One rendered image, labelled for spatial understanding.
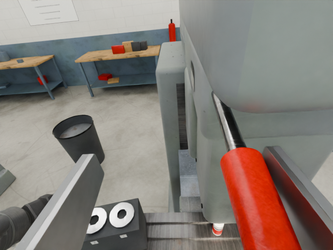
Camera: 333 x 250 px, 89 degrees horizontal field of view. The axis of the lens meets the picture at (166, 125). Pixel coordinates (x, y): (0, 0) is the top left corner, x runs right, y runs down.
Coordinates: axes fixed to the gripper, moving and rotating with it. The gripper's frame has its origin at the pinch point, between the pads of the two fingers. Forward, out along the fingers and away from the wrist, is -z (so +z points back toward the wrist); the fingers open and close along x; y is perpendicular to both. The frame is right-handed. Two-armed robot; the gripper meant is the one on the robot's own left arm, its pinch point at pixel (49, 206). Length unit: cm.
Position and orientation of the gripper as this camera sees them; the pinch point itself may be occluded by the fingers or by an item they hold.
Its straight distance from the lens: 69.9
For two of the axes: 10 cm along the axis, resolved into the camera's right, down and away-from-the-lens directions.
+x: 7.5, -6.6, -0.6
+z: -1.3, -0.7, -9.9
